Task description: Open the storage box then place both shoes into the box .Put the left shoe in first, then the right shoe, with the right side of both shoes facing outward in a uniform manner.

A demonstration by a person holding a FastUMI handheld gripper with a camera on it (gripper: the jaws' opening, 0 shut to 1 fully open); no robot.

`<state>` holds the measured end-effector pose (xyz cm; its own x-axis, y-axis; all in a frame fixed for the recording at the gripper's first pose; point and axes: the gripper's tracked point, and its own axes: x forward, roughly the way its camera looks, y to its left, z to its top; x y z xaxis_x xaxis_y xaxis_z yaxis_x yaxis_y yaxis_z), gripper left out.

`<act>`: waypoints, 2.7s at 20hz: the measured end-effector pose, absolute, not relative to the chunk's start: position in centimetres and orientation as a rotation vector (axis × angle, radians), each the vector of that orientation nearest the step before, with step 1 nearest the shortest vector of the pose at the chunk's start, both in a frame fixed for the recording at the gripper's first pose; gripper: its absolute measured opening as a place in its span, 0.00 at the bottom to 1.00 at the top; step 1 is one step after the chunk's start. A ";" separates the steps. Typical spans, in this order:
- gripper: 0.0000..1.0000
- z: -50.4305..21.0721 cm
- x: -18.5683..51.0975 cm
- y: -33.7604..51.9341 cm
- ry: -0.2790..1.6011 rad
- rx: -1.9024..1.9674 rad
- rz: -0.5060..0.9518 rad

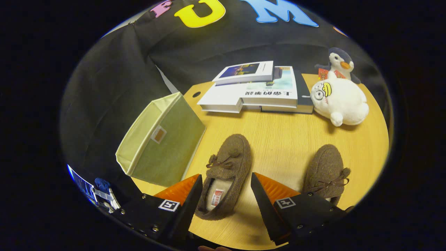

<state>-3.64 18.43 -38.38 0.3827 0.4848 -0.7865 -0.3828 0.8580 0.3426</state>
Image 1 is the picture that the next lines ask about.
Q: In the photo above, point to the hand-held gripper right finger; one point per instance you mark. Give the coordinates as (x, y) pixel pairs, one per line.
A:
(266, 212)

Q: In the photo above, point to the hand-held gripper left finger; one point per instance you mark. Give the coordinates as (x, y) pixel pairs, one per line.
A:
(186, 212)

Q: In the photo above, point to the green fabric storage box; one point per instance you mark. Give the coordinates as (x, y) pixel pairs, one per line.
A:
(167, 153)

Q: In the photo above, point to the brown fuzzy shoe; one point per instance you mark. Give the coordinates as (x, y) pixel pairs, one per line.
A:
(324, 167)
(230, 153)

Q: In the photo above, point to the blue crumpled cloth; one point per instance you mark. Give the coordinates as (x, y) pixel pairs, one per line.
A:
(102, 184)

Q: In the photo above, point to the light blue cover book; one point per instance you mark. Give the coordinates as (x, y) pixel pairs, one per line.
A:
(275, 90)

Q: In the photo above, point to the white seal plush toy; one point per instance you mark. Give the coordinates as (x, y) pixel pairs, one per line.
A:
(343, 103)

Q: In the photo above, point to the small white night-photo book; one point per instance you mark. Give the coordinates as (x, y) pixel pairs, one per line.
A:
(244, 71)

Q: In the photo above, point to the penguin plush toy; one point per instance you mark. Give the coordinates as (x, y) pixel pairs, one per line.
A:
(339, 61)

